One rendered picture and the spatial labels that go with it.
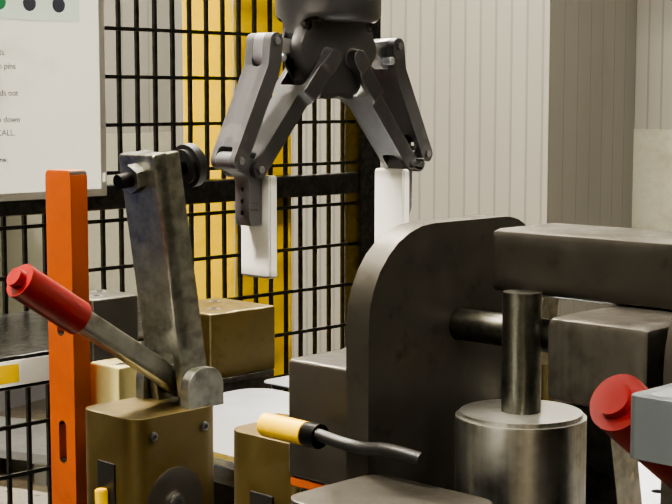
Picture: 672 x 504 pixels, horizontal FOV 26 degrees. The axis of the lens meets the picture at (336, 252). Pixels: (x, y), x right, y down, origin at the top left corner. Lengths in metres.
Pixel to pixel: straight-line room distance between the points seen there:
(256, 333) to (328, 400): 0.62
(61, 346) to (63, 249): 0.07
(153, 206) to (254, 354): 0.43
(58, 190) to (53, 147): 0.54
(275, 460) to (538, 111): 5.57
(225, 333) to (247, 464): 0.52
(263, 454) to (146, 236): 0.21
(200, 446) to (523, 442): 0.35
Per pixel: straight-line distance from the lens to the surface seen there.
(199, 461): 0.95
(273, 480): 0.78
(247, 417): 1.15
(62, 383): 1.03
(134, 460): 0.92
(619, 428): 0.47
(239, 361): 1.32
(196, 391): 0.94
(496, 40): 6.37
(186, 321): 0.94
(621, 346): 0.59
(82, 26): 1.58
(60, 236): 1.02
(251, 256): 1.00
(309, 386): 0.72
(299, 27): 1.01
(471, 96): 6.40
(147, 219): 0.93
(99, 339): 0.91
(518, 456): 0.65
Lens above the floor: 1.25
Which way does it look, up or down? 6 degrees down
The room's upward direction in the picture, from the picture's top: straight up
